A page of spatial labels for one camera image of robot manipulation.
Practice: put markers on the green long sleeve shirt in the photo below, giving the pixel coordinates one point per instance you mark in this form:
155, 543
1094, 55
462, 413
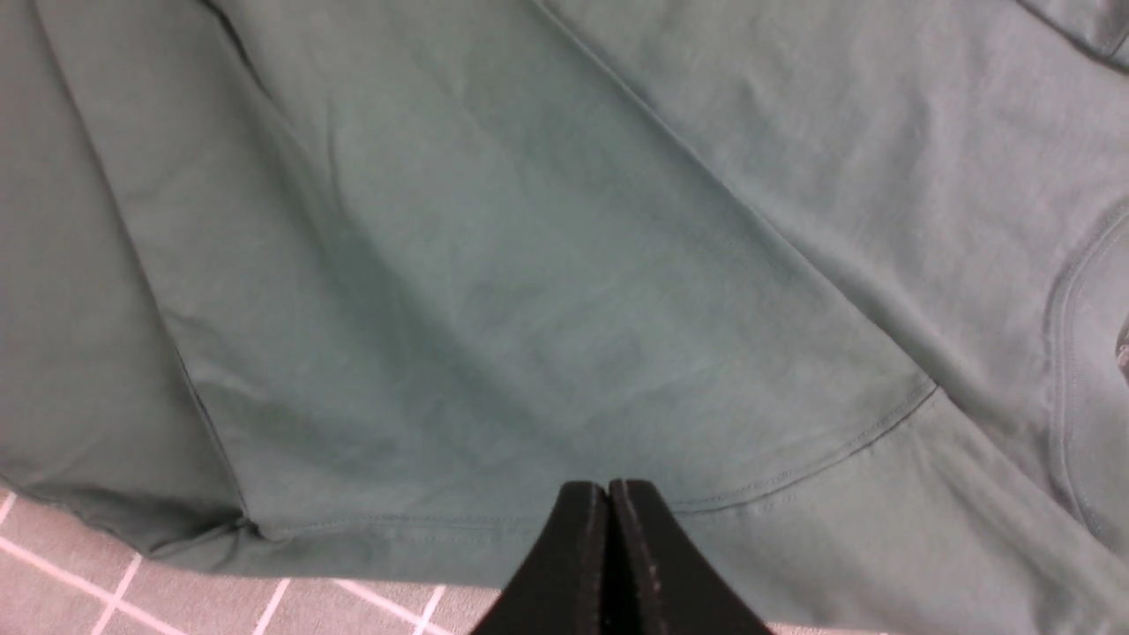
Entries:
350, 288

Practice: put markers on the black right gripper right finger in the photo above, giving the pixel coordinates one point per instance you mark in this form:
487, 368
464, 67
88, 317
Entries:
658, 581

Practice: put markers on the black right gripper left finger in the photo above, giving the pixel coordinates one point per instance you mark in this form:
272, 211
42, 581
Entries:
558, 589

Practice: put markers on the grey checkered tablecloth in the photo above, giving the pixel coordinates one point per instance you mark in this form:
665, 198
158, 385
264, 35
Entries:
61, 578

